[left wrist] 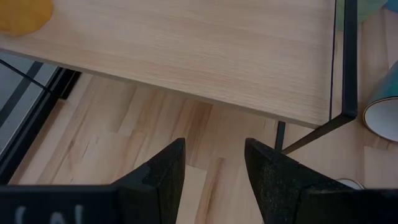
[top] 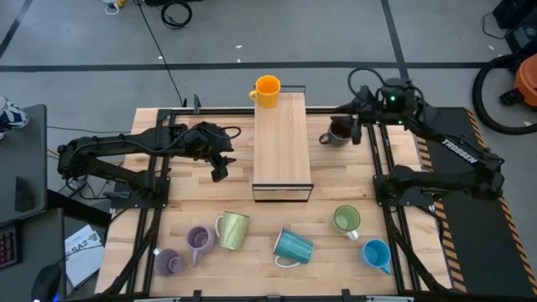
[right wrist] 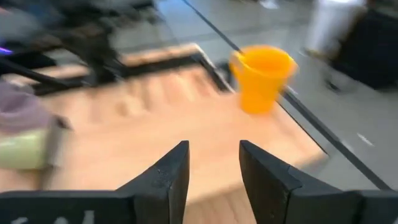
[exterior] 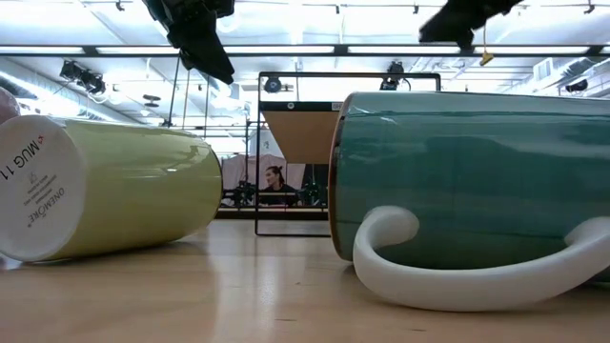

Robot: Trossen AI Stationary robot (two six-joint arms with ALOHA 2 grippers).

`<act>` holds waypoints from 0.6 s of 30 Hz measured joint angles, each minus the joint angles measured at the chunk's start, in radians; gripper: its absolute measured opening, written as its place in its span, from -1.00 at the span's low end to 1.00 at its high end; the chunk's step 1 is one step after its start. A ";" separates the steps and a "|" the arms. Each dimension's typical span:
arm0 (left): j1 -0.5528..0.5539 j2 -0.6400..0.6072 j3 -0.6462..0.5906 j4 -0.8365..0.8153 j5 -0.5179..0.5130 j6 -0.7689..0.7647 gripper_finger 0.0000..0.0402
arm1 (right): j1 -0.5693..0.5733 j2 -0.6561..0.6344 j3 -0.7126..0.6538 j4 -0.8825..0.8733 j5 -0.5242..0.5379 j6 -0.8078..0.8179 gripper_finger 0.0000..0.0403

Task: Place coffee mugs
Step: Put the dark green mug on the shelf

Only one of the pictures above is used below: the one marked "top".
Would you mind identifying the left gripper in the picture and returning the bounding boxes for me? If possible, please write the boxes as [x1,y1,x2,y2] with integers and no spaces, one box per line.
[184,121,237,167]

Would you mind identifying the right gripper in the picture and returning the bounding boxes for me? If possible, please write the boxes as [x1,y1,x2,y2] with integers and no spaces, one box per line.
[333,77,416,146]

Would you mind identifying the grey mug dark interior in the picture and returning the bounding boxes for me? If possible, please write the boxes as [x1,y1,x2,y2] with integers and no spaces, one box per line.
[317,119,353,148]

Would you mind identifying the pale green mug white interior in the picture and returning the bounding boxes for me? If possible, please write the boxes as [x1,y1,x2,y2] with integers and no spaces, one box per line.
[214,211,251,252]

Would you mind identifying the orange mug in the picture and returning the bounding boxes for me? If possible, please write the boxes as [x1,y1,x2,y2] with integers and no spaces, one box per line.
[248,74,282,109]

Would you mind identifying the lilac ribbed mug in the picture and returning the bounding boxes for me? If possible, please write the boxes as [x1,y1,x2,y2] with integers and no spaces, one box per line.
[185,225,216,268]

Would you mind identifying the green mug white handle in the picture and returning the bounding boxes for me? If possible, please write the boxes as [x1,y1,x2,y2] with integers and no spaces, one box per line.
[332,204,362,242]

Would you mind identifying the teal striped mug white handle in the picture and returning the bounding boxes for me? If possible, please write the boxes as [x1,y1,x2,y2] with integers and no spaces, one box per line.
[272,227,315,269]

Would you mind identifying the purple mug white handle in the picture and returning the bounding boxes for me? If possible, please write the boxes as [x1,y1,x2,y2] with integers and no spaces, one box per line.
[152,247,185,279]

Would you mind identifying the light blue mug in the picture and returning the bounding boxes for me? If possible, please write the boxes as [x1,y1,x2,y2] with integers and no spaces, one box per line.
[362,238,394,276]

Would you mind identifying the black power adapter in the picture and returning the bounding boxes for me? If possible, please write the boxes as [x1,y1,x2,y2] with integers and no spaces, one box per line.
[65,176,87,193]

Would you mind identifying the white paper booklet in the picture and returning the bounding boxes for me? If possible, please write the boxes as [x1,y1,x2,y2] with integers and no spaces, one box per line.
[65,224,106,290]

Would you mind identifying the orange vacuum cleaner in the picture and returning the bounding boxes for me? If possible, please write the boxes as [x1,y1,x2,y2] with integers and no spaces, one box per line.
[498,53,537,108]

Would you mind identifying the black mat hazard stripes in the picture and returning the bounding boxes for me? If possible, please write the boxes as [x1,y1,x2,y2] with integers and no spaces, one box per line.
[409,107,537,299]

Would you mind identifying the black equipment case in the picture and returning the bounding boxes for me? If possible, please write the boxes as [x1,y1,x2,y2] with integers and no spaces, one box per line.
[482,0,537,55]

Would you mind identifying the grey desk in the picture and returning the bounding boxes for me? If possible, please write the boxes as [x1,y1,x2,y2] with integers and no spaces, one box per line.
[0,207,66,302]
[0,103,48,226]

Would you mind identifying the black desk stand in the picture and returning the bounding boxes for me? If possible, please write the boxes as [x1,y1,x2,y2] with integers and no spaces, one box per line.
[14,175,37,213]

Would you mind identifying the blue white patterned object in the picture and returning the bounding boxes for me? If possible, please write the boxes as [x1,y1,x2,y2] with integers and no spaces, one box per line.
[0,95,29,140]

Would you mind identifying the black computer mouse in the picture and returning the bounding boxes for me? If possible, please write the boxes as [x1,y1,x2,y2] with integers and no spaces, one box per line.
[31,263,63,302]

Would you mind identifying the backlit keyboard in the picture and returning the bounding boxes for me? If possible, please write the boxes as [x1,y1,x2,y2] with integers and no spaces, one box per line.
[0,224,22,269]

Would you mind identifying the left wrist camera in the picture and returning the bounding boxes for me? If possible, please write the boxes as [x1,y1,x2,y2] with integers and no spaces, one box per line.
[211,164,231,184]

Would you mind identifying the black metal table frame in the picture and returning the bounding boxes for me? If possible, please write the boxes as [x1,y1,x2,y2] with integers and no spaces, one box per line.
[100,107,452,302]

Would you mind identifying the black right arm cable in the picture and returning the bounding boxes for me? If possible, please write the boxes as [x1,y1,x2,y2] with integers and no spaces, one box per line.
[347,67,386,100]

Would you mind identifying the wooden shelf riser black frame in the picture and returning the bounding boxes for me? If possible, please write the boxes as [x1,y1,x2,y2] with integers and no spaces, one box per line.
[251,85,315,203]

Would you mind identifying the black vacuum hose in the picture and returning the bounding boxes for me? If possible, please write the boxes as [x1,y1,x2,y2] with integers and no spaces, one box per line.
[472,53,537,136]

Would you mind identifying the coiled black cable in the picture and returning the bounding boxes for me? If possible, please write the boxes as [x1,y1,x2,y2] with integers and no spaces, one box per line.
[160,0,194,30]

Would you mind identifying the white and yellow cord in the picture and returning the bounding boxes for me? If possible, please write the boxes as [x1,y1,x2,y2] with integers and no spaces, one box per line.
[102,0,127,16]

